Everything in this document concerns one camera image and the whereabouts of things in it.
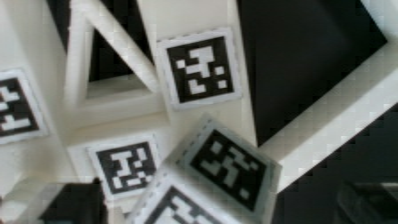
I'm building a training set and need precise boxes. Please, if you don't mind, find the white chair seat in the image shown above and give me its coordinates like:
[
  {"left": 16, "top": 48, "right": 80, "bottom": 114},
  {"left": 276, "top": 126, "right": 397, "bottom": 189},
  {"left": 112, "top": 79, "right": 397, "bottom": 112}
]
[{"left": 0, "top": 117, "right": 169, "bottom": 224}]

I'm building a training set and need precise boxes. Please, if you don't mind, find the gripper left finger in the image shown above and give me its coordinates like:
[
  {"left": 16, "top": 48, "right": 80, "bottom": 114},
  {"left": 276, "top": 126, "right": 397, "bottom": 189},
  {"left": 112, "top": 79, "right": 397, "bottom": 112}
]
[{"left": 39, "top": 179, "right": 109, "bottom": 224}]

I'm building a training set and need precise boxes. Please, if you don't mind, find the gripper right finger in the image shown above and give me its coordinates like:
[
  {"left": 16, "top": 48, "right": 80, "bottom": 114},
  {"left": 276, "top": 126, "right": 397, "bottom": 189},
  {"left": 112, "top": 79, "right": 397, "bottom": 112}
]
[{"left": 336, "top": 182, "right": 398, "bottom": 224}]

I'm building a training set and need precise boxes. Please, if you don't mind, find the white front rail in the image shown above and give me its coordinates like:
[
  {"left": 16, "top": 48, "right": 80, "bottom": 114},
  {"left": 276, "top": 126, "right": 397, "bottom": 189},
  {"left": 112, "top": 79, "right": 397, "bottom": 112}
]
[{"left": 260, "top": 0, "right": 398, "bottom": 191}]

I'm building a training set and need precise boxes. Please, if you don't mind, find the white chair back frame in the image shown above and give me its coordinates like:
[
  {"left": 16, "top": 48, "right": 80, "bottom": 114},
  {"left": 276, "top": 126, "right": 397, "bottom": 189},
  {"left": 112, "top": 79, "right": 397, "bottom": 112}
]
[{"left": 0, "top": 0, "right": 263, "bottom": 208}]

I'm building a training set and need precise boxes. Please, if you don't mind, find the white tagged cube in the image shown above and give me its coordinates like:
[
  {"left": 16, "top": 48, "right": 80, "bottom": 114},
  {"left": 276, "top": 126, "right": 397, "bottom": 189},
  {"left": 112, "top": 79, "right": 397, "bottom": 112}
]
[{"left": 127, "top": 115, "right": 281, "bottom": 224}]

